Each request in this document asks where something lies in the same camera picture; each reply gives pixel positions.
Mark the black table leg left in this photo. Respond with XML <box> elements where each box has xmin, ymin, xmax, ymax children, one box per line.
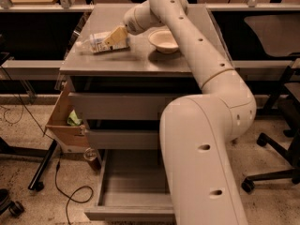
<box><xmin>0</xmin><ymin>138</ymin><xmax>57</xmax><ymax>191</ymax></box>

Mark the grey open bottom drawer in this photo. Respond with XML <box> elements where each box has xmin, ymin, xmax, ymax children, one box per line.
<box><xmin>85</xmin><ymin>150</ymin><xmax>174</xmax><ymax>222</ymax></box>

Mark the clear glass jar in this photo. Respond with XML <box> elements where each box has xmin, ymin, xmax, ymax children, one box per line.
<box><xmin>83</xmin><ymin>148</ymin><xmax>100</xmax><ymax>171</ymax></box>

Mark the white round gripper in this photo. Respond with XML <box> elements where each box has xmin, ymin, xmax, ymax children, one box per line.
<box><xmin>103</xmin><ymin>8</ymin><xmax>146</xmax><ymax>46</ymax></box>

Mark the white paper bowl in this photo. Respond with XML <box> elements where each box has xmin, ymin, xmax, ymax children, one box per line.
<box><xmin>148</xmin><ymin>29</ymin><xmax>179</xmax><ymax>53</ymax></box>

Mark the green crumpled paper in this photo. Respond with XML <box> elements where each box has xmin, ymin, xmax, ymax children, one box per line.
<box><xmin>67</xmin><ymin>110</ymin><xmax>83</xmax><ymax>127</ymax></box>

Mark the grey drawer cabinet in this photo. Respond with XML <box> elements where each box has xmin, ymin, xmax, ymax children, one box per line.
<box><xmin>59</xmin><ymin>3</ymin><xmax>235</xmax><ymax>152</ymax></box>

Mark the brown cardboard box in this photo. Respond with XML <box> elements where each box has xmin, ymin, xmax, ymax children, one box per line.
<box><xmin>46</xmin><ymin>84</ymin><xmax>89</xmax><ymax>153</ymax></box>

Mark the grey middle drawer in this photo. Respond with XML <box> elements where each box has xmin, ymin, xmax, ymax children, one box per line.
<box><xmin>85</xmin><ymin>130</ymin><xmax>159</xmax><ymax>150</ymax></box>

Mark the black office chair base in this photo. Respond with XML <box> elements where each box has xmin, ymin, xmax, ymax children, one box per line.
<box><xmin>241</xmin><ymin>101</ymin><xmax>300</xmax><ymax>194</ymax></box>

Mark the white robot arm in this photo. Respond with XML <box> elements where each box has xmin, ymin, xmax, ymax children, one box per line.
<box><xmin>123</xmin><ymin>0</ymin><xmax>256</xmax><ymax>225</ymax></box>

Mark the black caster wheel left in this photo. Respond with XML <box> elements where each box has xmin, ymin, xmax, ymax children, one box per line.
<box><xmin>0</xmin><ymin>188</ymin><xmax>24</xmax><ymax>218</ymax></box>

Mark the black floor cable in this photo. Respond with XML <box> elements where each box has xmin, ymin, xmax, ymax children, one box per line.
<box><xmin>0</xmin><ymin>67</ymin><xmax>95</xmax><ymax>225</ymax></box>

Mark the grey top drawer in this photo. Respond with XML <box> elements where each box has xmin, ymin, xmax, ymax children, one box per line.
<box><xmin>68</xmin><ymin>92</ymin><xmax>182</xmax><ymax>120</ymax></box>

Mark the clear blue-label plastic bottle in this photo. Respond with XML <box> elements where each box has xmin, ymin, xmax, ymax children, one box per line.
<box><xmin>75</xmin><ymin>32</ymin><xmax>129</xmax><ymax>53</ymax></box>

